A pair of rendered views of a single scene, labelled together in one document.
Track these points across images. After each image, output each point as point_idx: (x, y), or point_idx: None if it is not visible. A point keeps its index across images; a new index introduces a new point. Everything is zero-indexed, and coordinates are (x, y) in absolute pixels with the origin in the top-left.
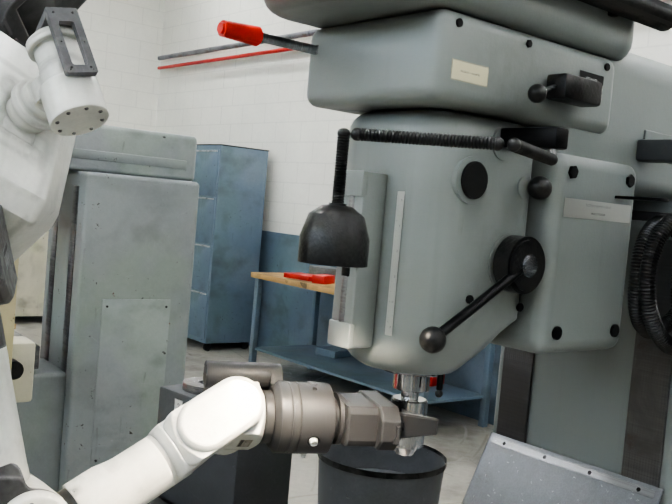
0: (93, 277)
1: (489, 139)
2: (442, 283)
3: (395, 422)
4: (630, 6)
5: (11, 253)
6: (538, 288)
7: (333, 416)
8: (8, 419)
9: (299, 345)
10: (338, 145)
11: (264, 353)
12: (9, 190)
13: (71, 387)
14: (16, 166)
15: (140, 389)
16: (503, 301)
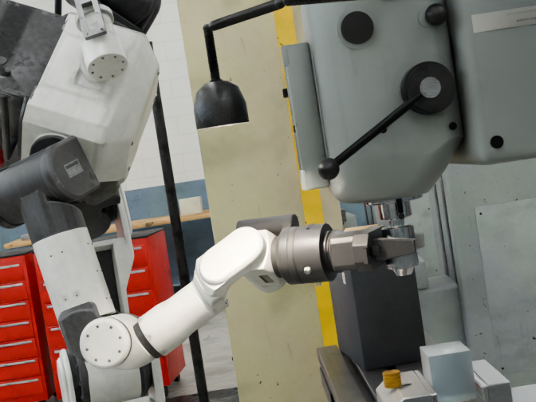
0: (460, 187)
1: (272, 1)
2: (350, 120)
3: (362, 245)
4: None
5: (89, 167)
6: (467, 104)
7: (317, 247)
8: (84, 273)
9: None
10: (204, 37)
11: None
12: (81, 125)
13: (463, 297)
14: (86, 108)
15: (535, 293)
16: (429, 124)
